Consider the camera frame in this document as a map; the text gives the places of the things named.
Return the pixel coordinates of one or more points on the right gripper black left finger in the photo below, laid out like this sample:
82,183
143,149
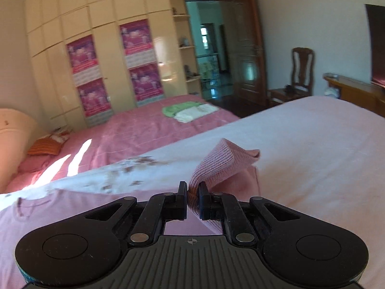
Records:
159,209

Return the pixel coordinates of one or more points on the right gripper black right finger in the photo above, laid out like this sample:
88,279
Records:
226,209

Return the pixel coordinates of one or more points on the pink checked bedspread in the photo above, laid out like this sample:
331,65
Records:
125,135

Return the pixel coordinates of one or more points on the white folded cloth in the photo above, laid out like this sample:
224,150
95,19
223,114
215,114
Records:
193,113

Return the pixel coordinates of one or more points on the green folded cloth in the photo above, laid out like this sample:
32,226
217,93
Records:
171,111

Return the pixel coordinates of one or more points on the lower left purple poster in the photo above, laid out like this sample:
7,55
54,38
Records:
95,101

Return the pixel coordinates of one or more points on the purple poster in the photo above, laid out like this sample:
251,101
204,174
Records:
84,62
137,44
95,101
147,84

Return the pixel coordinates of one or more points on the white floral bed sheet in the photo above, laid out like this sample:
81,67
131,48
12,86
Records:
321,156

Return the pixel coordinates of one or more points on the lower right purple poster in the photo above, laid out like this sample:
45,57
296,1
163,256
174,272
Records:
147,84

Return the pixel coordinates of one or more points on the orange striped pillow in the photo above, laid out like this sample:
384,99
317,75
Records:
45,146

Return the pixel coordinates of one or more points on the pink pillow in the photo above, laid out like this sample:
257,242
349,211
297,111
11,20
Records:
34,163

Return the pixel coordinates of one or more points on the dark wooden door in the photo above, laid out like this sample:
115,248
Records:
245,46

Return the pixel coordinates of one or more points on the upper left purple poster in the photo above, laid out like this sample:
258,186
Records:
84,62

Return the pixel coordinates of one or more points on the upper right purple poster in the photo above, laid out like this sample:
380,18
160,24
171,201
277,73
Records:
137,44

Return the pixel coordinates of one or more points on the cream curved headboard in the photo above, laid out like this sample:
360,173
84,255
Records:
18,132

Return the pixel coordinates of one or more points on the dark wooden chair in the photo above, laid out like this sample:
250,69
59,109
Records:
302,78

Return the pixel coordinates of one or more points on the cream wardrobe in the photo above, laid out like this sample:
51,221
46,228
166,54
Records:
53,24

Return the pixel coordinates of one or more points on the wooden side cabinet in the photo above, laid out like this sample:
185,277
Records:
365,95

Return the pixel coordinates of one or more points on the dark television screen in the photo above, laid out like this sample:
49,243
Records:
376,21

